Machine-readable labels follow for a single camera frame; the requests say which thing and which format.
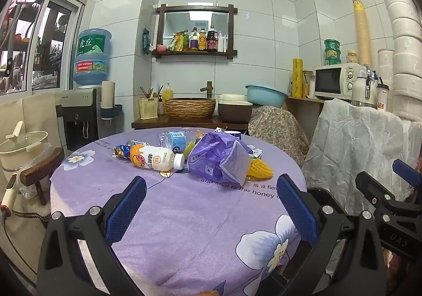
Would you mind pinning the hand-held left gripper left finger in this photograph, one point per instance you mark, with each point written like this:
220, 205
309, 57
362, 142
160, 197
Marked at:
127, 210

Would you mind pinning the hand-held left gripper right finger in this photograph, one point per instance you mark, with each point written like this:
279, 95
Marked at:
296, 210

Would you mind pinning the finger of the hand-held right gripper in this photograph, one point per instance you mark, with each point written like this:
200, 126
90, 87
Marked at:
407, 171
369, 185

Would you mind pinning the yellow corn cob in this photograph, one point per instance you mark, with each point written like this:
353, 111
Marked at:
260, 169

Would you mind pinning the orange drink bottle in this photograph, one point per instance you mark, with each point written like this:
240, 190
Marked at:
155, 157

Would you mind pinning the blue snack wrapper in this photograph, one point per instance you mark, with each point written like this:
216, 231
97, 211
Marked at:
122, 150

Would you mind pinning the small printed carton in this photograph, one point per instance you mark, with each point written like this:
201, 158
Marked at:
257, 152

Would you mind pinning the clear plastic water bottle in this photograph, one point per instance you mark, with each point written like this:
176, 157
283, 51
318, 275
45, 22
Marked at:
174, 141

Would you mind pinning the purple plastic bag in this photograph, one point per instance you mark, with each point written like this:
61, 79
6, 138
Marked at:
211, 157

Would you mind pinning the white tissue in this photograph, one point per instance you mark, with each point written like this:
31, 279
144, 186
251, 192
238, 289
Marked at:
219, 130

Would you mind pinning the white plastic sheet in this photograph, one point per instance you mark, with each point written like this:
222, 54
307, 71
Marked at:
356, 137

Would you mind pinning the purple floral tablecloth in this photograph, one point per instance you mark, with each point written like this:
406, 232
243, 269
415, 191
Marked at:
197, 217

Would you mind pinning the white tumbler red print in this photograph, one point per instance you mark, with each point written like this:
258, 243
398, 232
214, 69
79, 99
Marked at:
382, 98

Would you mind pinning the floral cloth cover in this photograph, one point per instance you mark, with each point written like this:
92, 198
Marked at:
280, 131

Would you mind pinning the cream kettle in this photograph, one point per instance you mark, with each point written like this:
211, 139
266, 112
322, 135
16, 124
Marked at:
359, 91

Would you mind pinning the wooden stool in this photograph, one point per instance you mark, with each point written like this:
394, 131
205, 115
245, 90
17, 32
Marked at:
43, 164

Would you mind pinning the teal cup holder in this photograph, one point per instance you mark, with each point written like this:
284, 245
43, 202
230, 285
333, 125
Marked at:
113, 111

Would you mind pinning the water dispenser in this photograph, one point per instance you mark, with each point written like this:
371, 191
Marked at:
79, 118

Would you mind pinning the beige chopstick holder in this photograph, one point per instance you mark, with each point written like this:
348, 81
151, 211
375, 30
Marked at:
148, 108

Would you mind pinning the wooden counter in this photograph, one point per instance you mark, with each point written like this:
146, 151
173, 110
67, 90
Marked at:
184, 123

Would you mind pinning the wooden side table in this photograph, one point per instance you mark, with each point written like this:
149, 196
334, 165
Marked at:
296, 104

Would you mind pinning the stack of small white containers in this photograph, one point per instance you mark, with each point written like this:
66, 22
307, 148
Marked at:
385, 65

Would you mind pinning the small brown pump bottle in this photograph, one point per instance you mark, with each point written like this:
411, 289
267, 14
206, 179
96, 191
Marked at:
161, 106

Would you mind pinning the white microwave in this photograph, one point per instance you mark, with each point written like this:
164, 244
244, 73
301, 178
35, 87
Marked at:
329, 81

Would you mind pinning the brown basin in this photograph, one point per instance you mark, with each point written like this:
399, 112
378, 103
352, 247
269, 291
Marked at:
234, 113

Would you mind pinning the paper towel roll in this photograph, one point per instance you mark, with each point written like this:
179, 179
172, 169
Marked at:
108, 94

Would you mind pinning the glass jar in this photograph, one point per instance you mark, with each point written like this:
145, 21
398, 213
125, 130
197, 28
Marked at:
307, 85

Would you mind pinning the white handheld appliance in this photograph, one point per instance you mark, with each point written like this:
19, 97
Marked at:
9, 193

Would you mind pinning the woven basket sink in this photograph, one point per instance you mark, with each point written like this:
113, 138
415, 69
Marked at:
189, 108

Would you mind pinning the light blue basin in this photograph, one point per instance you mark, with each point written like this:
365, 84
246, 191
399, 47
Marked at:
263, 94

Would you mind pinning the beige cooking pot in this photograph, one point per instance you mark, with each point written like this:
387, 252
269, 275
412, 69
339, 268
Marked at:
19, 154

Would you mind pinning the yellow soap bottle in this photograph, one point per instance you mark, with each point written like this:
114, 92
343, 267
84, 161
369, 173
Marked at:
167, 94

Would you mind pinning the small lidded jar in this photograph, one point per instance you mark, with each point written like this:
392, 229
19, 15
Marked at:
352, 57

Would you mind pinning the yellow roll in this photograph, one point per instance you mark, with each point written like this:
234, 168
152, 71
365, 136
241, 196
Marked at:
297, 78

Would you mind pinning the cream container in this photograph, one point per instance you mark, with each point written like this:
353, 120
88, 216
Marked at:
232, 98

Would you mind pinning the green instant noodle bowl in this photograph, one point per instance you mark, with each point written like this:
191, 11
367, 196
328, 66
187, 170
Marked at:
333, 61
332, 53
332, 44

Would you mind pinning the stack of large white containers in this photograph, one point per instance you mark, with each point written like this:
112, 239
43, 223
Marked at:
405, 35

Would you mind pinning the beige cloth cover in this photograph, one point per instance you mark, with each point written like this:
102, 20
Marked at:
33, 111

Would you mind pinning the bamboo faucet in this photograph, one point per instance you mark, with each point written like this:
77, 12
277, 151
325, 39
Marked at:
209, 90

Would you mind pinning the tall stack of paper cups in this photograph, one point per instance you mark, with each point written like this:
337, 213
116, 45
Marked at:
362, 32

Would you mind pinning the blue water jug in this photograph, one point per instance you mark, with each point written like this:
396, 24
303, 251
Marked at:
92, 58

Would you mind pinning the yellow green packet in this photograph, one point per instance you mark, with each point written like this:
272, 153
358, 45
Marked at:
177, 42

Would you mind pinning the window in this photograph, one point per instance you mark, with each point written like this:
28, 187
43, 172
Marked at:
49, 52

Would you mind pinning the green capped oil bottle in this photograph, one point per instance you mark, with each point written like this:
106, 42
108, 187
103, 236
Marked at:
186, 41

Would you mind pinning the small white bottle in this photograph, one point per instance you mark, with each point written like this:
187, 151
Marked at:
225, 43

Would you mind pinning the purple label bottle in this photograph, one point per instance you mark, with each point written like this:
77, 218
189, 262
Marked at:
194, 40

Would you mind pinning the tall white bottle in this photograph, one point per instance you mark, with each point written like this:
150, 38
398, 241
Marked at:
220, 42

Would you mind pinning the amber sauce bottle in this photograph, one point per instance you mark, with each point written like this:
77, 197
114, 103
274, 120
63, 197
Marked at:
202, 41

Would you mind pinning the dark sauce bottle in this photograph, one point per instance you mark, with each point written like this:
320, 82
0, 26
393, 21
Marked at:
212, 41

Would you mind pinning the green wall packet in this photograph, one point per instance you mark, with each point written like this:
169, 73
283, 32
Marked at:
146, 40

